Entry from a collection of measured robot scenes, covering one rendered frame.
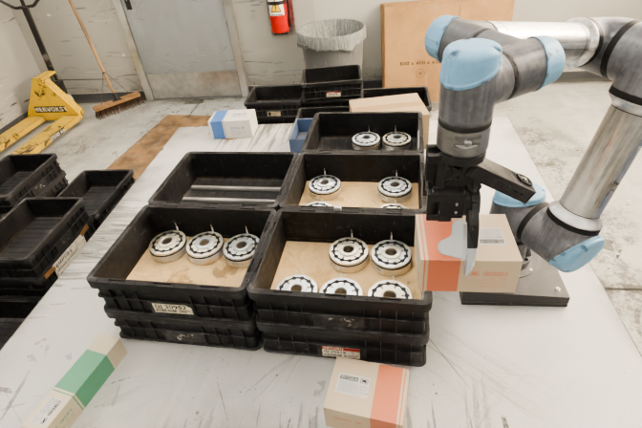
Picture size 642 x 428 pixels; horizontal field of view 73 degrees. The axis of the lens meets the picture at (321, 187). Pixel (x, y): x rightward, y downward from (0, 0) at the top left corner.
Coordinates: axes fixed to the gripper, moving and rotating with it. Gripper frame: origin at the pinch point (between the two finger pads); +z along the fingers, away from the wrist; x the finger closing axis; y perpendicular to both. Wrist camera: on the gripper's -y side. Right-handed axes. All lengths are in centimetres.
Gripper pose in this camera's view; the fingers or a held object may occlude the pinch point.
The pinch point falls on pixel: (463, 245)
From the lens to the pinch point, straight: 80.8
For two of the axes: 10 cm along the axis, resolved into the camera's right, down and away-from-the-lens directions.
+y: -9.9, 0.2, 1.4
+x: -1.1, 5.8, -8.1
